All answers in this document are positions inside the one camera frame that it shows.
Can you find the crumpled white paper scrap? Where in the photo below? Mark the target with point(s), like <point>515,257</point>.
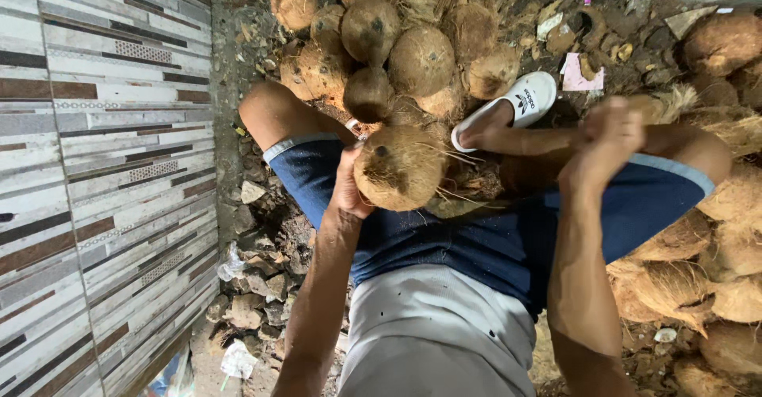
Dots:
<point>238,360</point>

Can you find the person's right fingers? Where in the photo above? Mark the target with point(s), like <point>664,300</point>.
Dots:
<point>613,123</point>

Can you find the grey triangular cardboard scrap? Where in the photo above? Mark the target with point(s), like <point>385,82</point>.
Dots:
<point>684,20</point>

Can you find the blue denim shorts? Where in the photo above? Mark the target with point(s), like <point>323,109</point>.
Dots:
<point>452,236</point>

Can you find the pink paper scrap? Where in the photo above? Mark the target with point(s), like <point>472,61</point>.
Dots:
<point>580,78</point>

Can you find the heap of stone rubble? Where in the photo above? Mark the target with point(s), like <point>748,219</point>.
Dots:
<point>256,266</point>

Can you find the clear plastic wrapper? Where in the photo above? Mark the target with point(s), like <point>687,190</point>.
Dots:
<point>231,266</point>

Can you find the brown husked fibrous coconut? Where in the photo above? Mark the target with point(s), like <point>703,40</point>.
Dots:
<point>402,168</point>

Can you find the pile of brown coconuts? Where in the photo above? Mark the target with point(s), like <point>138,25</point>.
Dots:
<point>381,34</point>

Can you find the person's leg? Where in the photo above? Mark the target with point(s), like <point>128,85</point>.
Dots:
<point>524,141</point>
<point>280,114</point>

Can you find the heap of coconut husks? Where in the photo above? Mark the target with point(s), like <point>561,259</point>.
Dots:
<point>720,254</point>

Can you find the person's left leg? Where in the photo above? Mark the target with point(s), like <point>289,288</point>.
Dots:
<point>280,114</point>

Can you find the person's right leg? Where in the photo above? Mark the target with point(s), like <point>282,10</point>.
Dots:
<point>524,141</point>

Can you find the person's right hand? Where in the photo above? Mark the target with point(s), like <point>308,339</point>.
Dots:
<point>601,147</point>

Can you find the broken coconut shell piece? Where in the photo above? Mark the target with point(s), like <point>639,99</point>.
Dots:
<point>592,28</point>

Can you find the grey shirt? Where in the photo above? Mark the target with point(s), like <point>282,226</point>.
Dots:
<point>434,331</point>

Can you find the person's left hand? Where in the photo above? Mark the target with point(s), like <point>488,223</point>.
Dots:
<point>348,188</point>

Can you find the person's left fingers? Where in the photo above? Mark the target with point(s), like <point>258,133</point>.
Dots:
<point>356,153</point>

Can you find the white slide sandal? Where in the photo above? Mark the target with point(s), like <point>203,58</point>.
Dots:
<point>524,102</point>

